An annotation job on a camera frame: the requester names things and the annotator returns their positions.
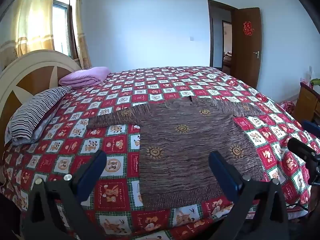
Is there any cream and brown headboard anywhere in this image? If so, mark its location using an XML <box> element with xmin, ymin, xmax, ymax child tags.
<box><xmin>0</xmin><ymin>49</ymin><xmax>82</xmax><ymax>180</ymax></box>

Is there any striped pillow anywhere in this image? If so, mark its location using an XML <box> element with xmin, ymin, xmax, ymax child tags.
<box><xmin>4</xmin><ymin>85</ymin><xmax>73</xmax><ymax>146</ymax></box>

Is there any folded pink blanket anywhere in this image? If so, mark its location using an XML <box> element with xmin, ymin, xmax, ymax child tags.
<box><xmin>59</xmin><ymin>66</ymin><xmax>112</xmax><ymax>88</ymax></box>

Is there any window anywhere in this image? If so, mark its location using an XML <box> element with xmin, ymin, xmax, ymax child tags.
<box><xmin>51</xmin><ymin>0</ymin><xmax>78</xmax><ymax>60</ymax></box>

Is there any brown knitted sweater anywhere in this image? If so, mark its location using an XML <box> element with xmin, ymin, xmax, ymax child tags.
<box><xmin>86</xmin><ymin>97</ymin><xmax>272</xmax><ymax>209</ymax></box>

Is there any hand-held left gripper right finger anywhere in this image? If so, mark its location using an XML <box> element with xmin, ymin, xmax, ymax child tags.
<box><xmin>208</xmin><ymin>151</ymin><xmax>294</xmax><ymax>240</ymax></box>

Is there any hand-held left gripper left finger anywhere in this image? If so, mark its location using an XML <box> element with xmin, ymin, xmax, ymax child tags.
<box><xmin>21</xmin><ymin>150</ymin><xmax>108</xmax><ymax>240</ymax></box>

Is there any wooden cabinet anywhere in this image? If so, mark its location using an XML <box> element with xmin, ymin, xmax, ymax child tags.
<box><xmin>292</xmin><ymin>81</ymin><xmax>320</xmax><ymax>130</ymax></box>

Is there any yellow curtain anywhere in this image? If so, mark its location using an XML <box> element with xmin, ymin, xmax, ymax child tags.
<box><xmin>71</xmin><ymin>0</ymin><xmax>92</xmax><ymax>69</ymax></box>
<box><xmin>0</xmin><ymin>0</ymin><xmax>57</xmax><ymax>71</ymax></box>

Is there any dark door frame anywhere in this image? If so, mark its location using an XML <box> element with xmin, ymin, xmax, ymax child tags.
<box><xmin>207</xmin><ymin>0</ymin><xmax>239</xmax><ymax>75</ymax></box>

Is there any red paper door decoration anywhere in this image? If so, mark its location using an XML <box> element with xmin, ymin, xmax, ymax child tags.
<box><xmin>242</xmin><ymin>20</ymin><xmax>253</xmax><ymax>36</ymax></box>

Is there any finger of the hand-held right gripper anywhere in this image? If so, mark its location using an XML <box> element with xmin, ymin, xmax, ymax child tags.
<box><xmin>301</xmin><ymin>120</ymin><xmax>320</xmax><ymax>137</ymax></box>
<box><xmin>287</xmin><ymin>137</ymin><xmax>320</xmax><ymax>163</ymax></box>

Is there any brown wooden door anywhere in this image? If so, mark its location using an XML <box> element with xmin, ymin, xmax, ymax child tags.
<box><xmin>230</xmin><ymin>7</ymin><xmax>262</xmax><ymax>90</ymax></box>

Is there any red checkered printed bedsheet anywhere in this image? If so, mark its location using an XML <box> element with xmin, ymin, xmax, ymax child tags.
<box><xmin>0</xmin><ymin>66</ymin><xmax>316</xmax><ymax>240</ymax></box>

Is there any red bag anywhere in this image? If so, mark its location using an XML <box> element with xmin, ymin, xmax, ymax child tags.
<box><xmin>278</xmin><ymin>100</ymin><xmax>297</xmax><ymax>114</ymax></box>

